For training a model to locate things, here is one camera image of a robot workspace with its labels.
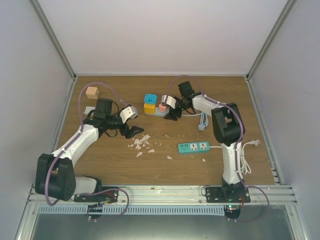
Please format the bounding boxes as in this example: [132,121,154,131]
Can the light blue power strip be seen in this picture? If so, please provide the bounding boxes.
[146,107,169,118]

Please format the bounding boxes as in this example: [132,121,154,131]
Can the yellow cube socket adapter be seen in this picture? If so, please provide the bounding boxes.
[143,103,156,115]

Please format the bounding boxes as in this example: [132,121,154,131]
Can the blue square plug adapter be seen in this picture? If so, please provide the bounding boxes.
[144,93,158,105]

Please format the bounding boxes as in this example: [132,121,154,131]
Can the white 66W USB charger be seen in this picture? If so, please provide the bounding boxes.
[83,106,96,115]

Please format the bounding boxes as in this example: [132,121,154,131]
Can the peach cube plug adapter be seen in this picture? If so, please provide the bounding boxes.
[85,86,100,100]

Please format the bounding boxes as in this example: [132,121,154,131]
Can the teal power strip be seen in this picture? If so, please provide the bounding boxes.
[177,141,210,154]

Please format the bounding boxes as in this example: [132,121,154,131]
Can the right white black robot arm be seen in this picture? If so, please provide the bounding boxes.
[161,81,246,203]

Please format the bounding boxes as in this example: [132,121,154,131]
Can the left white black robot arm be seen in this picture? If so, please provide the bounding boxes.
[34,98,144,206]

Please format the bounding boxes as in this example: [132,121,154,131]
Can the pink small plug charger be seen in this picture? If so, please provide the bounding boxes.
[158,103,167,113]

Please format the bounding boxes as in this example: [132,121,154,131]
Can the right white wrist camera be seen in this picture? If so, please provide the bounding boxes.
[161,95,177,109]

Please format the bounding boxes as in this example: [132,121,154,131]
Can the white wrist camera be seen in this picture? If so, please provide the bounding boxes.
[119,105,139,124]
[161,95,177,109]

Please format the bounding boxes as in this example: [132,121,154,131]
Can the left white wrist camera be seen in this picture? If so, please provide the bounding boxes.
[119,105,139,124]

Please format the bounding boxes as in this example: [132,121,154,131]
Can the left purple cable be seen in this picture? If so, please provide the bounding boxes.
[43,82,128,206]

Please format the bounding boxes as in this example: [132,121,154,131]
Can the purple cable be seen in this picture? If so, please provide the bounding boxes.
[43,82,128,206]
[166,74,245,181]

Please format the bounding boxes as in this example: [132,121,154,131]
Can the left aluminium corner post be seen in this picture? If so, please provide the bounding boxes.
[27,0,77,81]

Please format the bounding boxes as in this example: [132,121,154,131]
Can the aluminium corner post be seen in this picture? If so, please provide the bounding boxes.
[27,0,77,81]
[244,0,300,81]

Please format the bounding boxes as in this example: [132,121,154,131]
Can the aluminium front rail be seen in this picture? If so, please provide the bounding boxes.
[26,183,298,206]

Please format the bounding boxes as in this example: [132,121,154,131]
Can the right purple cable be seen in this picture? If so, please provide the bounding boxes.
[166,74,245,181]

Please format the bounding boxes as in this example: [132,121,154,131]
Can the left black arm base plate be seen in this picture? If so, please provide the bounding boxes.
[72,186,119,204]

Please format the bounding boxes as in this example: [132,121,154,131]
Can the grey slotted cable duct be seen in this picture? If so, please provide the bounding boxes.
[38,204,225,216]

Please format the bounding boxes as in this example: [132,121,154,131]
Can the white coiled power cord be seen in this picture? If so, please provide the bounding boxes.
[209,139,261,175]

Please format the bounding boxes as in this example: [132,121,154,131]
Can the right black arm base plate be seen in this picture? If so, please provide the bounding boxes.
[200,185,251,204]

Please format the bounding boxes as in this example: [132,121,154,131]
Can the right aluminium corner post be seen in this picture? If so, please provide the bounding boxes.
[244,0,300,81]

